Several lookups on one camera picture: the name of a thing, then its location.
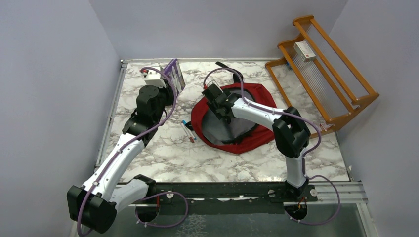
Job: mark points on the wooden rack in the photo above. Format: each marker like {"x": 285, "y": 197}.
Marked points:
{"x": 333, "y": 84}

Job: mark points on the aluminium table frame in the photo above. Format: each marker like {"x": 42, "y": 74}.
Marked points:
{"x": 171, "y": 157}

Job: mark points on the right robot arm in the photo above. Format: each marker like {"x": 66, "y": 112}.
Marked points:
{"x": 290, "y": 130}

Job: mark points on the white marker blue cap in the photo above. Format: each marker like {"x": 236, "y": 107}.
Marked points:
{"x": 189, "y": 130}

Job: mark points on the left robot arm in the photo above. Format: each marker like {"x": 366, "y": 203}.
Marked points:
{"x": 95, "y": 204}

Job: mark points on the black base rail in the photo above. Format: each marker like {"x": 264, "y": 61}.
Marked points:
{"x": 212, "y": 198}

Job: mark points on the red backpack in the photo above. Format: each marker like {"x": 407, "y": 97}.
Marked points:
{"x": 240, "y": 135}

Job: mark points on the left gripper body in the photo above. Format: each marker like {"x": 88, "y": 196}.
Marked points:
{"x": 161, "y": 84}

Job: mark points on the white red small box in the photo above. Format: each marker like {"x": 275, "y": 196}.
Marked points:
{"x": 304, "y": 51}

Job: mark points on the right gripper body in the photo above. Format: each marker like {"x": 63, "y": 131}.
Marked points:
{"x": 214, "y": 110}

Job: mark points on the purple cover book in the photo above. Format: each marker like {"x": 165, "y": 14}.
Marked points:
{"x": 173, "y": 71}

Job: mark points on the white marker red cap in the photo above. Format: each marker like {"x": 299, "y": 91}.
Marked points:
{"x": 191, "y": 140}

